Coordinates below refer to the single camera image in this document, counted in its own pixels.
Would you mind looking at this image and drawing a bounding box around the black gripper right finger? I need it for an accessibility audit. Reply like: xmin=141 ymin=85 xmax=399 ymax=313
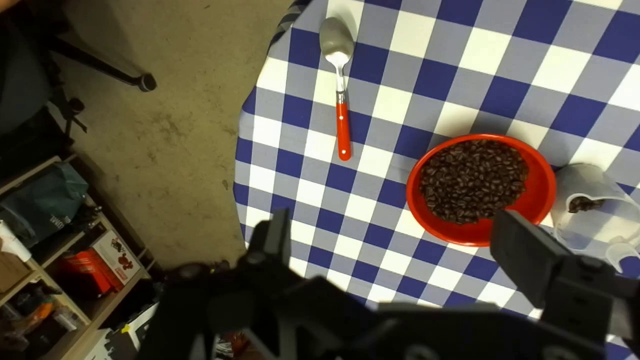
xmin=490 ymin=207 xmax=640 ymax=342

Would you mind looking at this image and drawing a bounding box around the red handled metal spoon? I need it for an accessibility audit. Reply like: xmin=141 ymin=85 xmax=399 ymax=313
xmin=318 ymin=15 xmax=358 ymax=163

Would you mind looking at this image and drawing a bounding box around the blue white checkered tablecloth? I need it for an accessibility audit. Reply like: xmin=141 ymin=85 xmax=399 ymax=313
xmin=232 ymin=0 xmax=640 ymax=360

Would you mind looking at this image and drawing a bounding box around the black office chair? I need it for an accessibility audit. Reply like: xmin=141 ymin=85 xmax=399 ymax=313
xmin=0 ymin=0 xmax=161 ymax=175

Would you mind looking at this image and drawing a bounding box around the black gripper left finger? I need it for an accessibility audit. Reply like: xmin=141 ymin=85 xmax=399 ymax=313
xmin=143 ymin=207 xmax=317 ymax=360

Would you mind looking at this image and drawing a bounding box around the red tool case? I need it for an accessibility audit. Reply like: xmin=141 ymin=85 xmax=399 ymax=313
xmin=60 ymin=248 xmax=126 ymax=300

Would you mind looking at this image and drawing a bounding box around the wooden storage shelf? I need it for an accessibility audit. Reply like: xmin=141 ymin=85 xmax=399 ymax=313
xmin=0 ymin=151 xmax=157 ymax=360

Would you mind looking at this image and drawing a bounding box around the brown coffee beans heap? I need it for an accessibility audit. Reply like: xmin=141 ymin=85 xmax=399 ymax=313
xmin=567 ymin=193 xmax=608 ymax=215
xmin=418 ymin=137 xmax=531 ymax=225

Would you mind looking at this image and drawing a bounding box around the red bowl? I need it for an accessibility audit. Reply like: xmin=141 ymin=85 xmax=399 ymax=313
xmin=406 ymin=132 xmax=559 ymax=250

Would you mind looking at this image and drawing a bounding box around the white box red print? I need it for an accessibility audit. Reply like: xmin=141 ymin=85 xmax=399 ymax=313
xmin=90 ymin=227 xmax=143 ymax=286

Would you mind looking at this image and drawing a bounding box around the clear plastic measuring jug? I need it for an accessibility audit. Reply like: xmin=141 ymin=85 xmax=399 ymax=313
xmin=549 ymin=162 xmax=640 ymax=270

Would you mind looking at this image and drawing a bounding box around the teal fabric bag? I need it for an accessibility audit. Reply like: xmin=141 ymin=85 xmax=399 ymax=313
xmin=0 ymin=162 xmax=90 ymax=231

